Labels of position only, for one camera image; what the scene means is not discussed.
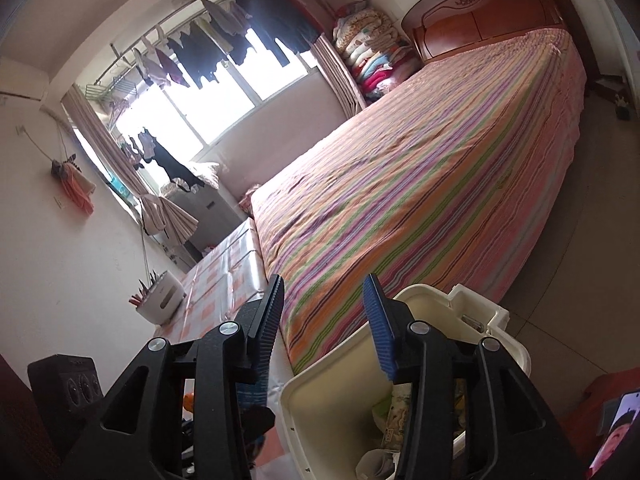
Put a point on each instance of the smartphone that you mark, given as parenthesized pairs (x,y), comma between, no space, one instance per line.
(617,435)

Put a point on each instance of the black speaker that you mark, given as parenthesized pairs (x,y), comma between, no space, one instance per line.
(65,395)

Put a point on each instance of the black hanging garment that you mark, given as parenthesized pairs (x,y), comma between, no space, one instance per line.
(172,165)

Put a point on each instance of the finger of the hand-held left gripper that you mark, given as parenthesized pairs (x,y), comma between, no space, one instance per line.
(255,420)

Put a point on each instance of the cream plastic trash bin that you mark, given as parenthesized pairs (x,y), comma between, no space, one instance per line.
(325,410)

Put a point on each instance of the pink checked plastic tablecloth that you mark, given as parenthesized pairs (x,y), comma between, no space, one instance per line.
(220,280)

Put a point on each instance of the window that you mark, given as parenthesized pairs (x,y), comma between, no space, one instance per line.
(225,105)

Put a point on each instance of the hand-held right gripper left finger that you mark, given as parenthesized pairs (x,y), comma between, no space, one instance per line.
(270,320)

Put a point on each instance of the wooden headboard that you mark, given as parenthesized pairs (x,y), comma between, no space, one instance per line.
(480,10)

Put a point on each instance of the pink cloth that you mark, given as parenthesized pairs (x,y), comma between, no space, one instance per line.
(246,205)

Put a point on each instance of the stack of folded quilts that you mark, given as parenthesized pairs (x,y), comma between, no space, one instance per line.
(372,55)

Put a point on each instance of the white round utensil holder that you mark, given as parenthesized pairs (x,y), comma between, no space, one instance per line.
(162,302)

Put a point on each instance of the striped straight curtain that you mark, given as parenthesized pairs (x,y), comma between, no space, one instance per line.
(340,75)

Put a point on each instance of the bed with striped sheet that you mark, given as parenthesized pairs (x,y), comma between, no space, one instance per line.
(425,185)

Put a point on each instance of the green plastic bag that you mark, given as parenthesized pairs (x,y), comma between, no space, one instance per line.
(395,412)

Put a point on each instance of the row of hanging clothes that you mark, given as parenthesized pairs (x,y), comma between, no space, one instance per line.
(225,45)

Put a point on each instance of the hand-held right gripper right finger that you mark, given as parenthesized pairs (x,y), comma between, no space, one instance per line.
(380,330)

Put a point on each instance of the tied striped curtain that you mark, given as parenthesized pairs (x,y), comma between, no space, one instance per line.
(125,170)

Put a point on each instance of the white washing machine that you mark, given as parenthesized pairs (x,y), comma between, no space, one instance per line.
(210,215)

